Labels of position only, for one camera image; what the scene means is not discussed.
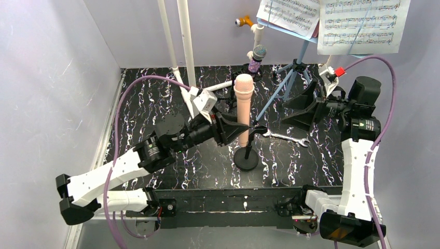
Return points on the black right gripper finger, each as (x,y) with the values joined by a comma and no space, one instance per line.
(303,119)
(308,99)

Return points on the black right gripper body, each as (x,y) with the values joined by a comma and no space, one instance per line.
(318,107)

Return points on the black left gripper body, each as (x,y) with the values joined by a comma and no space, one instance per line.
(220,127)

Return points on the black round-base microphone stand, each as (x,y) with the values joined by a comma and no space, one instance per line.
(246,158)

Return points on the pink toy microphone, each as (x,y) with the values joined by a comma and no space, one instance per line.
(243,110)

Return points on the purple glitter microphone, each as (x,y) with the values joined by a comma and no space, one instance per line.
(259,52)

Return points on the black tripod shock-mount stand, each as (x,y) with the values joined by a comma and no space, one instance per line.
(239,85)

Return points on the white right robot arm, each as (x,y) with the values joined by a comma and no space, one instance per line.
(350,221)

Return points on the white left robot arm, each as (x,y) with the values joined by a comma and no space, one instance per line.
(91,193)

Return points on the silver open-end wrench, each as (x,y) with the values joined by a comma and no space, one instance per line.
(302,142)

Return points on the blue tripod music stand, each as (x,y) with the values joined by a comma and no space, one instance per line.
(297,66)

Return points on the left sheet music page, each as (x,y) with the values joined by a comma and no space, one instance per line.
(298,16)

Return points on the sheet music page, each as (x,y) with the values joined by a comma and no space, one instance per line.
(298,16)
(361,27)

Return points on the right sheet music page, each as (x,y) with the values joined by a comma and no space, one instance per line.
(361,27)

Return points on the orange pipe valve fitting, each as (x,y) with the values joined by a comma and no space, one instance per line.
(242,21)

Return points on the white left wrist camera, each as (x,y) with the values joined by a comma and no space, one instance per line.
(202,102)

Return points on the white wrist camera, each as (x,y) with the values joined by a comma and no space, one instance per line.
(202,102)
(330,78)

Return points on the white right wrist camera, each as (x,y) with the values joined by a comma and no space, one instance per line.
(330,78)

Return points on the white PVC pipe frame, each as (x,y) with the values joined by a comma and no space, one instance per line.
(183,15)

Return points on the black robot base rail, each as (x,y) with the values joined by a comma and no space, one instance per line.
(252,207)

